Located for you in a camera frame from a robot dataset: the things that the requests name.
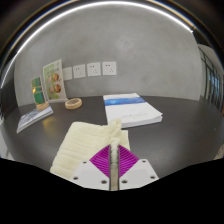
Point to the beige tape roll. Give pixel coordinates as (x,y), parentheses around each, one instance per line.
(73,103)

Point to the green food menu stand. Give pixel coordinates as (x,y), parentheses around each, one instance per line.
(55,81)

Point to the acrylic sign on wooden base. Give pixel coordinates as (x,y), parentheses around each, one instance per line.
(38,91)

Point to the ceiling light strip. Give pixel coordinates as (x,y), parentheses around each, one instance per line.
(110,3)

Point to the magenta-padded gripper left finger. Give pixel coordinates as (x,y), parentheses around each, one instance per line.
(93,175)

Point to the white wall socket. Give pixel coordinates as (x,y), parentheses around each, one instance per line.
(94,69)
(79,71)
(67,73)
(109,68)

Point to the white book with blue band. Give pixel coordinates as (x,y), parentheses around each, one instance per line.
(131,110)

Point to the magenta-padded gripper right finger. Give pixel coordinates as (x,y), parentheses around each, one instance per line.
(136,175)

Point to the cream ribbed towel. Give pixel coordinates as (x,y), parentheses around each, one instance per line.
(83,146)

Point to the black-framed glass partition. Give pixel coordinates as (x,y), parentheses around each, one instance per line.
(211,80)

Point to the grey photo cover book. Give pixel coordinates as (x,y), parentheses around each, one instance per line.
(33,118)

